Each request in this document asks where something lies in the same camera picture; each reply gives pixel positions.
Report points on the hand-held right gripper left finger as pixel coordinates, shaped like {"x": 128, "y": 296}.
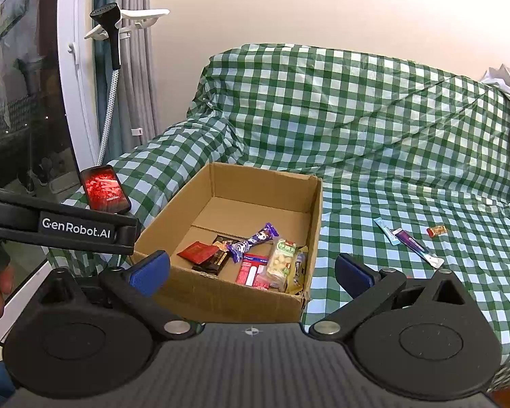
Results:
{"x": 149, "y": 273}

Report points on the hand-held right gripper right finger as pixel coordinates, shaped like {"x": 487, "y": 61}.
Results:
{"x": 355, "y": 275}

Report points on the red snack packet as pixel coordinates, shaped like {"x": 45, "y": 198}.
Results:
{"x": 194, "y": 251}

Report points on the gold snack bar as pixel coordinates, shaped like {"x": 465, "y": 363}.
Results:
{"x": 301, "y": 270}

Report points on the dark brown chocolate bar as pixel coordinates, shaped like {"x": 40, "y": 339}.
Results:
{"x": 214, "y": 261}

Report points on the beige nougat packet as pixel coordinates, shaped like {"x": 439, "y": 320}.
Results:
{"x": 280, "y": 263}

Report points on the red and white snack bar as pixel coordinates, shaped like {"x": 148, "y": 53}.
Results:
{"x": 250, "y": 270}

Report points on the purple chocolate wrapper bar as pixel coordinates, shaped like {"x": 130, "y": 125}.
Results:
{"x": 255, "y": 239}

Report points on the cardboard box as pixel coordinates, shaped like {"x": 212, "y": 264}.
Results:
{"x": 255, "y": 187}

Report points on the black smartphone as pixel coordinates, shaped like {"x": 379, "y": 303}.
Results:
{"x": 104, "y": 189}

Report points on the light blue snack bar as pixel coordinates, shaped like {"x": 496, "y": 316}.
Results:
{"x": 386, "y": 230}

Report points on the thin purple snack bar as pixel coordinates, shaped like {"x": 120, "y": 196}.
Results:
{"x": 414, "y": 244}

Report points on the small orange candy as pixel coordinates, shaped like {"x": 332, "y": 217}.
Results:
{"x": 437, "y": 231}

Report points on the white curtain clip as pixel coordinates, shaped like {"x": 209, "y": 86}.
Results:
{"x": 136, "y": 131}

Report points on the grey curtain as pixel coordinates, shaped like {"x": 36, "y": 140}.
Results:
{"x": 131, "y": 85}

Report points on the green checked sofa cover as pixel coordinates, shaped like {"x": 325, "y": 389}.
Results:
{"x": 365, "y": 114}

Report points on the black garment steamer head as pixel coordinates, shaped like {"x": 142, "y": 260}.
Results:
{"x": 110, "y": 25}

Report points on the white plastic hanger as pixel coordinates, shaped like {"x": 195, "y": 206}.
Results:
{"x": 140, "y": 17}

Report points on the white door frame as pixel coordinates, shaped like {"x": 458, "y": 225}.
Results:
{"x": 76, "y": 72}

